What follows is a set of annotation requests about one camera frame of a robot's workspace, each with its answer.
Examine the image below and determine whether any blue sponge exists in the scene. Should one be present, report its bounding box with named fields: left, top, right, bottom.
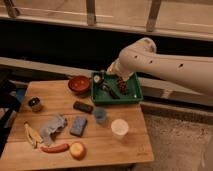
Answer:
left=70, top=116, right=87, bottom=137

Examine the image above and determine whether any yellow-red apple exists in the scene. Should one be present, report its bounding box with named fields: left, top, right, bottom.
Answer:
left=69, top=141, right=86, bottom=160

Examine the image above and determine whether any grey-blue crumpled cloth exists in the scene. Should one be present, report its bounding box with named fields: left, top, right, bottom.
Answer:
left=39, top=114, right=67, bottom=146

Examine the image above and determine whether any black rectangular block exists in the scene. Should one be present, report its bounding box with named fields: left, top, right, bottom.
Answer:
left=73, top=101, right=93, bottom=114

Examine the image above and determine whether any white plastic cup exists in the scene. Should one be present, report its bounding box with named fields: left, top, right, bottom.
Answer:
left=111, top=119, right=129, bottom=139

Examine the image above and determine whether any banana peel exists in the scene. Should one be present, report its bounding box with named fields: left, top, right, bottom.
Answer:
left=24, top=122, right=43, bottom=149

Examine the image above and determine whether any red-brown bowl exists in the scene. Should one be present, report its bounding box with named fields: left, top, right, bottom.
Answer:
left=68, top=75, right=90, bottom=94

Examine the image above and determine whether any dark red grape bunch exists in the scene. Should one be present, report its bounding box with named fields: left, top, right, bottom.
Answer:
left=116, top=77, right=128, bottom=94

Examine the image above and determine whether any small dark cup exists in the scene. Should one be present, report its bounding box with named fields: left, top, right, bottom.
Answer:
left=28, top=97, right=42, bottom=112

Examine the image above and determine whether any red sausage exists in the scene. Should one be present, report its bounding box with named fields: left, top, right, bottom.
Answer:
left=40, top=143, right=69, bottom=153

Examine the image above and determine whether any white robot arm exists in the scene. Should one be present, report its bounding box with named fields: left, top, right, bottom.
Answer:
left=107, top=37, right=213, bottom=96

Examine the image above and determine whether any black chair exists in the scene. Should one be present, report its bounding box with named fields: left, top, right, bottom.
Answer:
left=0, top=69, right=21, bottom=156

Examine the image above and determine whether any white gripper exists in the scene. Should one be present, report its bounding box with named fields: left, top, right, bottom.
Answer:
left=107, top=60, right=129, bottom=81

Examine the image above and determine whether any small blue-grey cup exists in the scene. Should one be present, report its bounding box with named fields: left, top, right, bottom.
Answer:
left=93, top=107, right=107, bottom=124

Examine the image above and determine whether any green plastic tray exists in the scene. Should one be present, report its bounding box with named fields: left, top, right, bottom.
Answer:
left=91, top=71, right=143, bottom=105

